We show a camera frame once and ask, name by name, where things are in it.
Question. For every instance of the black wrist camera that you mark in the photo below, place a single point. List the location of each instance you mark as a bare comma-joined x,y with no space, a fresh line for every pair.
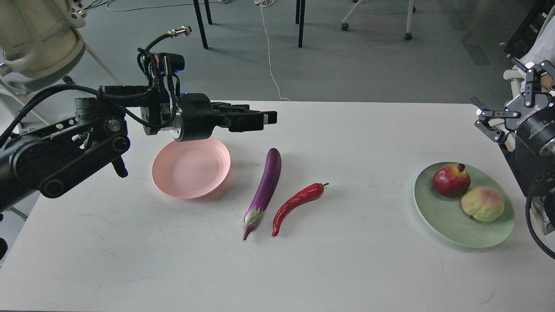
160,68

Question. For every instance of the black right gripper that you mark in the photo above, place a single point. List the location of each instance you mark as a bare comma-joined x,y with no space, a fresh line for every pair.
531,116

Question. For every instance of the beige office chair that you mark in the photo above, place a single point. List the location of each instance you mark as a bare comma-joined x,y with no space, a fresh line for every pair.
40,44

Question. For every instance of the purple eggplant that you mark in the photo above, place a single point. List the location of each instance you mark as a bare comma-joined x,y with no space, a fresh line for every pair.
264,193

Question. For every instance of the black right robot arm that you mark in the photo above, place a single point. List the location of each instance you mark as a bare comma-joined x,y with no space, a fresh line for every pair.
534,174

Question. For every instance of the red pomegranate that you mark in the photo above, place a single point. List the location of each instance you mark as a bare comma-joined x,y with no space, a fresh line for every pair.
451,180

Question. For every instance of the pink plate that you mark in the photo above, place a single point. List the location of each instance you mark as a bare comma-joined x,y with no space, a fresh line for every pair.
191,169

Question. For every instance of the seated person white shirt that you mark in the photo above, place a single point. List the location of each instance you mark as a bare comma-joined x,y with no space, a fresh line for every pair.
544,46

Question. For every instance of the black table leg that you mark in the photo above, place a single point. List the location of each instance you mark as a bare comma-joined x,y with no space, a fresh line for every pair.
299,20
200,21

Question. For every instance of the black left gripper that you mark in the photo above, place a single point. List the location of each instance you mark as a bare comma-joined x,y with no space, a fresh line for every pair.
198,117

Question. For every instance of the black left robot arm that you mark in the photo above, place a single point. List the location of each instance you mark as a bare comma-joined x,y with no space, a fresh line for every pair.
56,158

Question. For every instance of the white chair base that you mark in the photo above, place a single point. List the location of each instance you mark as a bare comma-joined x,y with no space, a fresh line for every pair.
390,20

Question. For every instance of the black table leg left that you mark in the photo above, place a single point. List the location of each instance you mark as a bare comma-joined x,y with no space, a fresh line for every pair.
200,21

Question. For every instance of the green pink peach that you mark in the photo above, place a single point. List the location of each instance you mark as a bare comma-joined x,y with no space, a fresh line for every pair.
483,204

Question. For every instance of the red chili pepper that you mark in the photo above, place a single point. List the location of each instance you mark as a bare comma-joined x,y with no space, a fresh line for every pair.
309,193

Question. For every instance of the black table leg right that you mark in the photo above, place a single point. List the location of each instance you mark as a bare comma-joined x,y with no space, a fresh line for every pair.
299,20

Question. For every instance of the green plate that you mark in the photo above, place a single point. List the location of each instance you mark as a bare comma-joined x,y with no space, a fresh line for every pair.
445,217

